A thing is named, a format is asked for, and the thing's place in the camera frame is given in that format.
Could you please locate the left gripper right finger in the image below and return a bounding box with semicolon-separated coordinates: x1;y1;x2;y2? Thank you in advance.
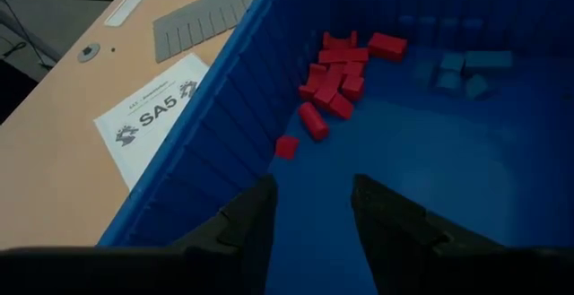
351;173;574;295

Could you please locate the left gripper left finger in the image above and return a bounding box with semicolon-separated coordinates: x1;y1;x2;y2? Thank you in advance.
0;176;278;295

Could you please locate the blue plastic bin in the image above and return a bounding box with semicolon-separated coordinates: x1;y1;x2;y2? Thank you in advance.
96;0;574;295

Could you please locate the blue rectangular block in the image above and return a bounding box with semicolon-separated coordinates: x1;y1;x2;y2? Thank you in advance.
464;50;514;74
439;52;465;73

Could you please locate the grey slotted divider panel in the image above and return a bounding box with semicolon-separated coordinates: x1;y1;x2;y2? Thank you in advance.
152;0;259;65

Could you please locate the light wood desk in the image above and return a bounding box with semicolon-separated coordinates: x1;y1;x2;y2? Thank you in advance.
0;0;270;249

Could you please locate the white SA5 paper sheet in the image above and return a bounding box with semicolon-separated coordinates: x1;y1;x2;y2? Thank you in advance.
93;52;211;192

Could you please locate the grey desk grommet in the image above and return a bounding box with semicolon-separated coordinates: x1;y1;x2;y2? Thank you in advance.
76;42;101;64

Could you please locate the white flat rectangular pad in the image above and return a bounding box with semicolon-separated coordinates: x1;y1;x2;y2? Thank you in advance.
104;0;152;28

